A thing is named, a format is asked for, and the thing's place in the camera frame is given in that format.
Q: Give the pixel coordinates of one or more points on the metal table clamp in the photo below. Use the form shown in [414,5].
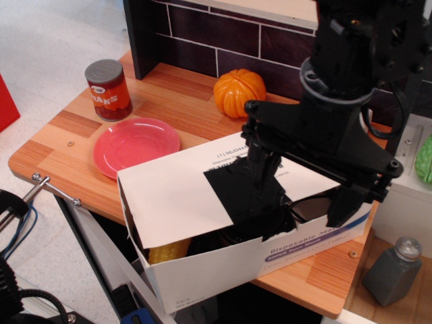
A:
[13,206]

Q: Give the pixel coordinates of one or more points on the orange toy pumpkin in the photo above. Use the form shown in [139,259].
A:
[235,88]

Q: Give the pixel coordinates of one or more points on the green toy vegetable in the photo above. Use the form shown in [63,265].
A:
[422,162]

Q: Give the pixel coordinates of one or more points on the grey toy salt shaker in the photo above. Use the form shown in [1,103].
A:
[392,275]

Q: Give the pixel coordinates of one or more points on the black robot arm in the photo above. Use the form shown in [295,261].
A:
[360,46]

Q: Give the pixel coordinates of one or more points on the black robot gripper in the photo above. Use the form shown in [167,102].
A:
[324,133]

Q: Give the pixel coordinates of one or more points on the red toy beans can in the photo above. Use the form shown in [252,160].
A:
[108,89]

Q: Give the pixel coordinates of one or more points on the white face mask box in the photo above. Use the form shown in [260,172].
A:
[169,199]

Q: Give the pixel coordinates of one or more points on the dark brick-pattern backsplash shelf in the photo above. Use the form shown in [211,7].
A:
[270,38]

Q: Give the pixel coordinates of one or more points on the yellow toy corn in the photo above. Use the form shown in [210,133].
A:
[169,252]

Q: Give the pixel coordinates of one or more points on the red box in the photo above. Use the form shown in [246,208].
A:
[9,111]

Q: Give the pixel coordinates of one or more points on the pink plastic plate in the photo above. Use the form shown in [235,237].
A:
[132,142]

